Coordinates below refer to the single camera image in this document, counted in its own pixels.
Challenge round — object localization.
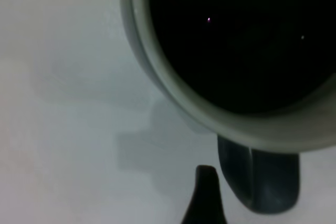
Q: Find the dark coffee liquid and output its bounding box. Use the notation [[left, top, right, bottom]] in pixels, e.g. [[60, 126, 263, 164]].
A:
[[149, 0, 336, 116]]

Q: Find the dark grey ceramic mug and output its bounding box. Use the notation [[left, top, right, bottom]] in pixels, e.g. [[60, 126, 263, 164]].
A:
[[119, 0, 336, 213]]

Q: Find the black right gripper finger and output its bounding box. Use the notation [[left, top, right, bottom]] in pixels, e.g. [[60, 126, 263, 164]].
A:
[[181, 165, 228, 224]]

